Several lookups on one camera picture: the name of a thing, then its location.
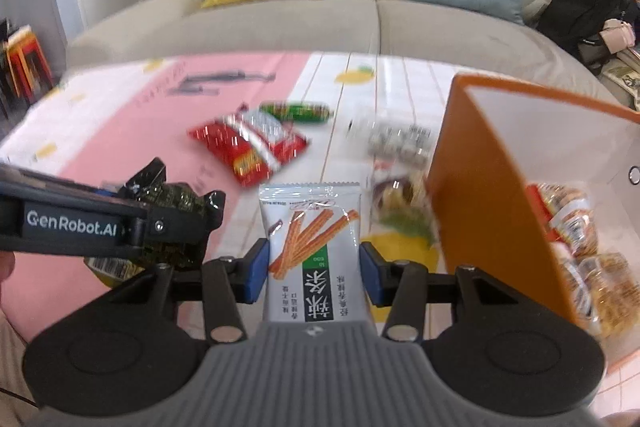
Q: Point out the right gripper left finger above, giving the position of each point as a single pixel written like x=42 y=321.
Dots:
x=221 y=285

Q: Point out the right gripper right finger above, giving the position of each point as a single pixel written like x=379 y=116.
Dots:
x=407 y=288

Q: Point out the dark green snack packet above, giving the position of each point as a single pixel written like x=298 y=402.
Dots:
x=178 y=231

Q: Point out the clear brown pastry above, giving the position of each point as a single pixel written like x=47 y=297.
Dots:
x=403 y=203

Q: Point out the white breadstick snack packet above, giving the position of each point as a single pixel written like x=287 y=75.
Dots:
x=313 y=272

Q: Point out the red snack bag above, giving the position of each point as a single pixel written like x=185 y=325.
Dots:
x=253 y=144

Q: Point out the clear pack white candies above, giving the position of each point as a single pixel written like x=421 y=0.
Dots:
x=393 y=136

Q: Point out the green sausage stick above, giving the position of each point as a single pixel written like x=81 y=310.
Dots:
x=306 y=113

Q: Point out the red orange stools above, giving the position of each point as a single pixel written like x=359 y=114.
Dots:
x=25 y=67

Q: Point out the pink checkered tablecloth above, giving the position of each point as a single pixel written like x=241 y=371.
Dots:
x=130 y=356

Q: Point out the orange storage box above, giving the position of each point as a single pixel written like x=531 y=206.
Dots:
x=498 y=139

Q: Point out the beige sofa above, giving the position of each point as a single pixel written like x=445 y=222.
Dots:
x=430 y=32

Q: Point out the black backpack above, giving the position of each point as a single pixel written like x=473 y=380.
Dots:
x=592 y=31

